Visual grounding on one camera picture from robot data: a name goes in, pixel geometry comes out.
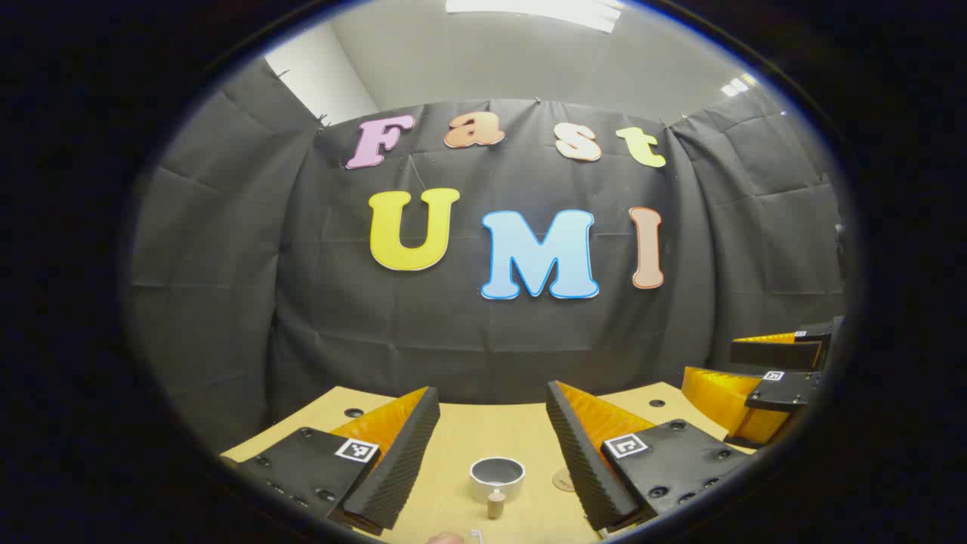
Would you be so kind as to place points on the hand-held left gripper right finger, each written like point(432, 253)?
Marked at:
point(582, 461)

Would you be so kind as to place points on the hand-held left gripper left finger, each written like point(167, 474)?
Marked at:
point(404, 461)

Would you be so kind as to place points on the ceiling light panel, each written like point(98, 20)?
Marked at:
point(738, 84)

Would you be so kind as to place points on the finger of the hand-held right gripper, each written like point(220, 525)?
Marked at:
point(789, 389)
point(774, 353)

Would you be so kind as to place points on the light wooden desktop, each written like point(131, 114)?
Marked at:
point(461, 438)

